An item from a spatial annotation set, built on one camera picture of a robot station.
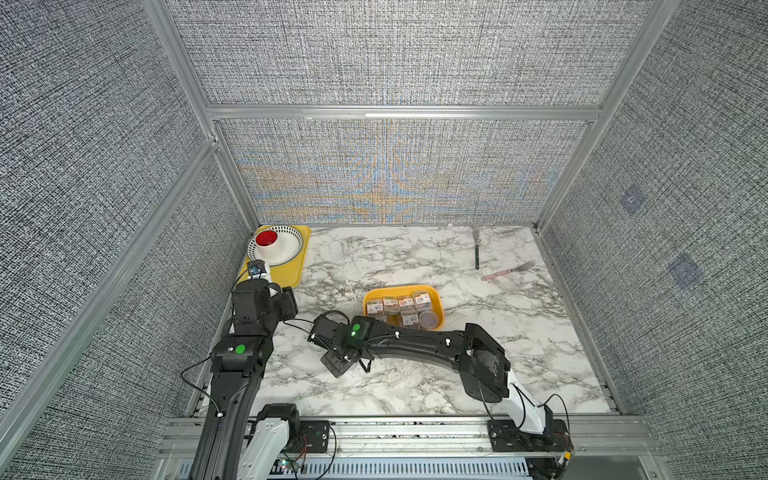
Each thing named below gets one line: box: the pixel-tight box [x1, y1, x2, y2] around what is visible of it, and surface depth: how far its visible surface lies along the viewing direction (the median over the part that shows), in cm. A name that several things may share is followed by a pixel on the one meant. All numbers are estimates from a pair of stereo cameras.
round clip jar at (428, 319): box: [418, 310, 439, 330], surface depth 92 cm
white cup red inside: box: [255, 230, 279, 247], surface depth 108 cm
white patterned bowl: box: [247, 225, 304, 267], surface depth 111 cm
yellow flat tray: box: [238, 225, 311, 288], surface depth 108 cm
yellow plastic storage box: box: [362, 284, 445, 331], surface depth 94 cm
